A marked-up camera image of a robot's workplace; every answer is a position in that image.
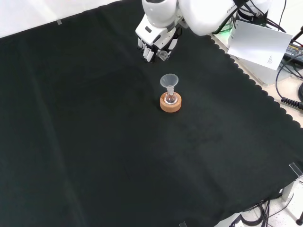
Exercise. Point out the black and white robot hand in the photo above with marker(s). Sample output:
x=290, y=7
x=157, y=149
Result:
x=154, y=35

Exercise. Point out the clear glass graduated cylinder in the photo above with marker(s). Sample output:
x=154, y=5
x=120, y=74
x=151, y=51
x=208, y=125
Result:
x=163, y=55

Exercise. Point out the clear plastic funnel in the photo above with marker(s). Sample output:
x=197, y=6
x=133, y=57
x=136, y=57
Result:
x=169, y=81

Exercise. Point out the clear round-bottom flask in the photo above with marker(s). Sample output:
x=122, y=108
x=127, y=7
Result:
x=171, y=98

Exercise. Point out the grey tape strip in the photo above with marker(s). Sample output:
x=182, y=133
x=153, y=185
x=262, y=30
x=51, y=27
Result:
x=59, y=22

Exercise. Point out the white paper sheet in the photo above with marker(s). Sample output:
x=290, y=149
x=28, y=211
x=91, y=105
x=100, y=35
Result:
x=258, y=42

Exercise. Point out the black cloth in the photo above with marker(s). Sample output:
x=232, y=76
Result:
x=94, y=132

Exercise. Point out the black power supply box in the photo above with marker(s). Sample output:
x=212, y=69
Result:
x=294, y=50

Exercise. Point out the clear tape strip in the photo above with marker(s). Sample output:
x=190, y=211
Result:
x=296, y=169

